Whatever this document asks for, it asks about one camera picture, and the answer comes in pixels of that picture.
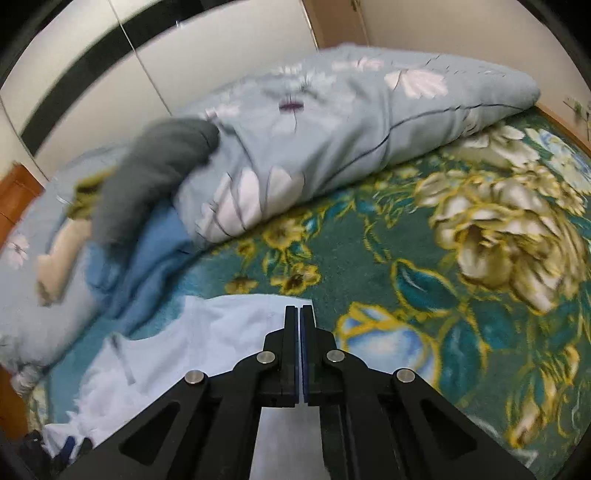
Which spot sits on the beige garment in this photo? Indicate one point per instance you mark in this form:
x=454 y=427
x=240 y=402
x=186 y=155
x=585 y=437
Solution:
x=62 y=258

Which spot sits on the white wardrobe with black stripe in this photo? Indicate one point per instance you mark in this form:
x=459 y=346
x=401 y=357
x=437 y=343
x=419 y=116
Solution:
x=184 y=41

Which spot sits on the light blue floral pillow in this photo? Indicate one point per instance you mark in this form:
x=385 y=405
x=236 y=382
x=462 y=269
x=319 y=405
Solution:
x=27 y=314

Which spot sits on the olive green garment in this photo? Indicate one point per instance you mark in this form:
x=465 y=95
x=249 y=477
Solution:
x=87 y=194

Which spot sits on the green floral blanket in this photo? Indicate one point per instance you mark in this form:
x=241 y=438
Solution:
x=461 y=323

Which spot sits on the blue fleece garment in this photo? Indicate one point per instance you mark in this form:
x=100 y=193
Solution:
x=147 y=267

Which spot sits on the white garment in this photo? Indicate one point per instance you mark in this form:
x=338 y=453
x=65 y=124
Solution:
x=203 y=341

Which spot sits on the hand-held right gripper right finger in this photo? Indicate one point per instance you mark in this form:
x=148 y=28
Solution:
x=306 y=341

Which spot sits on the blue-grey floral quilt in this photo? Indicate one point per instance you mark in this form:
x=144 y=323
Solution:
x=351 y=129

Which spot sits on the wooden headboard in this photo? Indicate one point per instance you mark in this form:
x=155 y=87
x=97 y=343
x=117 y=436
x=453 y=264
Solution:
x=16 y=198

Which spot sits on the wooden door frame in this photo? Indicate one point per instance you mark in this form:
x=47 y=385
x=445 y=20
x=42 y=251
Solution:
x=332 y=21

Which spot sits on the grey sweater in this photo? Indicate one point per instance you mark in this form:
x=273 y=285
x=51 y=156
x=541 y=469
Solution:
x=138 y=184

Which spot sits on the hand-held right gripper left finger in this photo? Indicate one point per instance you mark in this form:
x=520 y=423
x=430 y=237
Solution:
x=292 y=341

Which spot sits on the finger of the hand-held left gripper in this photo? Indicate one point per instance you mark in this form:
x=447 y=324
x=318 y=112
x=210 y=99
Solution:
x=68 y=448

